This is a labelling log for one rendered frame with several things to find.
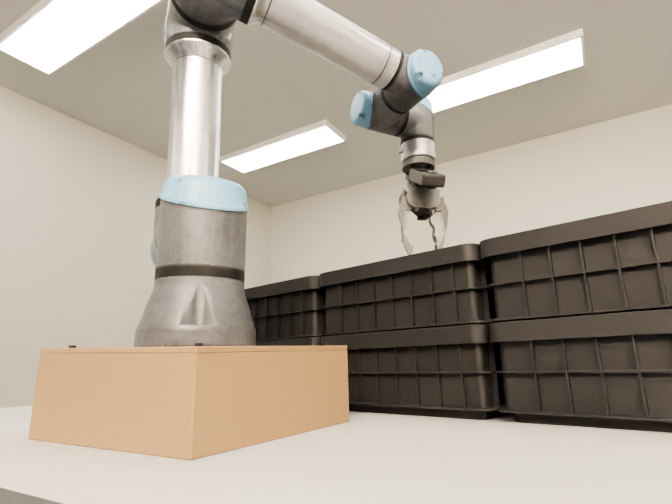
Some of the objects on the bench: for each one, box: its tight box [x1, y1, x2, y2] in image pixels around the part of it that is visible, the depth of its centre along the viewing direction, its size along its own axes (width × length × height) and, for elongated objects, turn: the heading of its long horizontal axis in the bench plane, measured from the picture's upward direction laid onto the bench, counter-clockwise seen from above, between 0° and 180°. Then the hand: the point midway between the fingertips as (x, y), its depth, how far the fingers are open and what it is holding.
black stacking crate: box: [320, 324, 511, 420], centre depth 79 cm, size 40×30×12 cm
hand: (424, 248), depth 90 cm, fingers open, 5 cm apart
